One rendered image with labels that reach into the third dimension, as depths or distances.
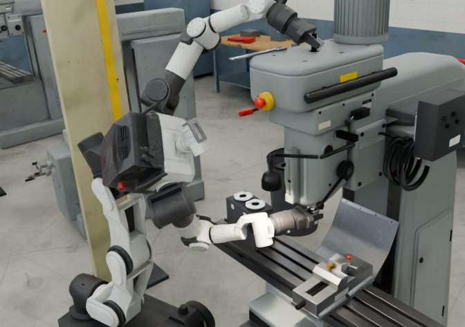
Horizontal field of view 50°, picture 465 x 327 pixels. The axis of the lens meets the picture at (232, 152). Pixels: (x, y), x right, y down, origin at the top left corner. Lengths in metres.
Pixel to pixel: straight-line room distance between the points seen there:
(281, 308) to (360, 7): 1.22
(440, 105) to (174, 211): 0.96
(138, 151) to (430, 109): 0.99
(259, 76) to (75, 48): 1.68
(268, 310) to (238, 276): 1.63
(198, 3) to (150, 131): 7.44
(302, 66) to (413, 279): 1.24
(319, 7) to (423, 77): 5.39
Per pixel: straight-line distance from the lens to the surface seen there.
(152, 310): 2.66
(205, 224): 1.99
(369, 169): 2.00
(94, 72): 3.22
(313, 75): 1.61
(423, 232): 2.36
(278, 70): 1.61
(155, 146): 1.75
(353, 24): 1.88
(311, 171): 1.82
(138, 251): 2.22
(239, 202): 2.31
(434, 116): 1.80
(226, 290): 3.64
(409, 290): 2.48
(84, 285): 2.62
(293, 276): 2.15
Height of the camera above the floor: 2.24
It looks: 23 degrees down
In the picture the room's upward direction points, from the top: 3 degrees counter-clockwise
